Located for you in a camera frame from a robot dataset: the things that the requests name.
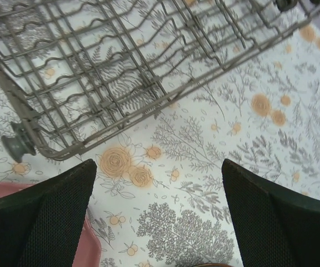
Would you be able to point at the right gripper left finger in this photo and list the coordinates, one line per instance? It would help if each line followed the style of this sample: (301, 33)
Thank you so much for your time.
(41, 225)

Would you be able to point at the grey wire dish rack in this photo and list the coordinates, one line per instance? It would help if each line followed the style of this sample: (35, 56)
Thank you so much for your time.
(78, 73)

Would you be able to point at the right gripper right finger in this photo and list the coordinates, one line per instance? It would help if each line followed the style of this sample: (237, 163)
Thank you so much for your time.
(274, 226)

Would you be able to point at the pink polka dot plate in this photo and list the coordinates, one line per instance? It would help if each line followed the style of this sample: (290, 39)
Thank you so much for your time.
(89, 247)

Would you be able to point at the dark blue plate near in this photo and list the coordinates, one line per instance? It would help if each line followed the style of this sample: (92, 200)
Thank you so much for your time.
(213, 265)

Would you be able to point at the floral tablecloth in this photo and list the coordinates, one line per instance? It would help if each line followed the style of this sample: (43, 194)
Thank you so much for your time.
(158, 197)

